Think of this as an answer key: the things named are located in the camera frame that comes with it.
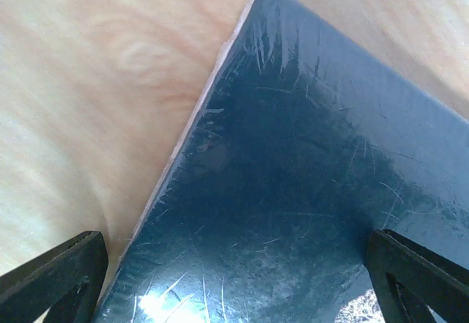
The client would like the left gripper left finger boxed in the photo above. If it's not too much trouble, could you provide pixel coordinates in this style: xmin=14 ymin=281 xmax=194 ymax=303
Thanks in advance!
xmin=1 ymin=231 xmax=108 ymax=322

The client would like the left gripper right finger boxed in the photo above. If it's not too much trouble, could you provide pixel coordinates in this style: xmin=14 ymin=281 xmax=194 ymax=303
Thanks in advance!
xmin=365 ymin=229 xmax=468 ymax=322

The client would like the dark blue hardcover book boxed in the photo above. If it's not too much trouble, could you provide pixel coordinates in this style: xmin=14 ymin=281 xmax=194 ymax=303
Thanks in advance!
xmin=95 ymin=0 xmax=468 ymax=322

